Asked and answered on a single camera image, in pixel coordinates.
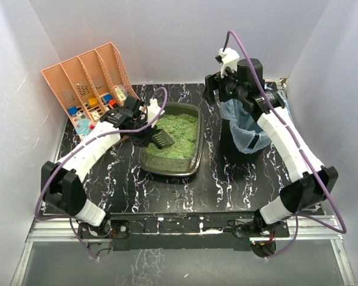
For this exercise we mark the dark green litter box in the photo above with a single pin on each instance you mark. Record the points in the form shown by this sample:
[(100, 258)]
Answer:
[(185, 126)]

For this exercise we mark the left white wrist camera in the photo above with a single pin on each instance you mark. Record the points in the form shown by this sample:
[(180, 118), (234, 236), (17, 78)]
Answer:
[(152, 111)]

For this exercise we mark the black slotted litter scoop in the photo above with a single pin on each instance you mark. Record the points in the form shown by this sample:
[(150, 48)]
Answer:
[(160, 139)]

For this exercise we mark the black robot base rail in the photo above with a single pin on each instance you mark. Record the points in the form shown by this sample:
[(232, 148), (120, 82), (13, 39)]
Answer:
[(194, 230)]

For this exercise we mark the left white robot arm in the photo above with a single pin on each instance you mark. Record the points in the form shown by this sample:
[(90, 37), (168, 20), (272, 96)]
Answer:
[(62, 181)]

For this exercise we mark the black trash bin blue bag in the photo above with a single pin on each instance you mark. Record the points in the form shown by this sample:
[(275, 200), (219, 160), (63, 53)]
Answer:
[(241, 139)]

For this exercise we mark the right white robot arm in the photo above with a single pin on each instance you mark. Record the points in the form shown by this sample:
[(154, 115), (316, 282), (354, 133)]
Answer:
[(254, 118)]

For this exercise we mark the light blue correction tape pack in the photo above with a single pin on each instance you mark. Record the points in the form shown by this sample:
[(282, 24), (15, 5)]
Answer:
[(82, 127)]

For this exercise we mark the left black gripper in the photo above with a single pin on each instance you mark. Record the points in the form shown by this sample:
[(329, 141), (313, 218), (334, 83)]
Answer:
[(143, 137)]

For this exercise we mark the green white eraser pack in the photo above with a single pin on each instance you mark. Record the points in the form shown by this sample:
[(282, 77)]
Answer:
[(121, 93)]

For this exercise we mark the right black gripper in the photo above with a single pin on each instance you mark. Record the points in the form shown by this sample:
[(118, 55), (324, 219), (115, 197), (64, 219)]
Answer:
[(212, 84)]

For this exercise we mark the orange black highlighter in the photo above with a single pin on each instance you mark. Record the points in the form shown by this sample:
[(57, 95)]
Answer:
[(113, 104)]

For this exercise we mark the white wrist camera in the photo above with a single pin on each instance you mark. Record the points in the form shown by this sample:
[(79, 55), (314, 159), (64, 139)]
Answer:
[(152, 111), (228, 58)]

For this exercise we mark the peach plastic file organizer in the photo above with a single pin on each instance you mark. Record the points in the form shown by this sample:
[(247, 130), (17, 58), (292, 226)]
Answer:
[(92, 74)]

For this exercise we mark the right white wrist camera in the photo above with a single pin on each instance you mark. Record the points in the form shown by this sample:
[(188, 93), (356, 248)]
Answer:
[(228, 58)]

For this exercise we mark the yellow pencil sharpener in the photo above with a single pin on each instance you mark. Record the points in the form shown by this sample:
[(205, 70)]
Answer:
[(92, 102)]

